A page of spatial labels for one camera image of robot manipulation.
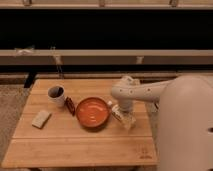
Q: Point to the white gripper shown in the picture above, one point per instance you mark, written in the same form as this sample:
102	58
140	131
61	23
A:
126	109

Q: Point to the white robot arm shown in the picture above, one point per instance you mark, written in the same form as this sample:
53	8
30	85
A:
185	118

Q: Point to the orange ceramic bowl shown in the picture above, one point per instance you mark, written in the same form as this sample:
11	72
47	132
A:
92	112

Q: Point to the brown snack bar wrapper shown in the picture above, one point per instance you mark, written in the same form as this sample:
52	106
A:
70	105

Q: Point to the wooden table board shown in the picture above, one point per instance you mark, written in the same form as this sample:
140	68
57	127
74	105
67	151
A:
62	142

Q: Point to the white mug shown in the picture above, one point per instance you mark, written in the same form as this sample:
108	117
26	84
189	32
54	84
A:
56	95

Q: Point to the beige sponge block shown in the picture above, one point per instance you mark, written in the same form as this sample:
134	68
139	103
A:
41	118

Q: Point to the upper wooden shelf rail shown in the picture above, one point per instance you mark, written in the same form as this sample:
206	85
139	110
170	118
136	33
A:
106	4

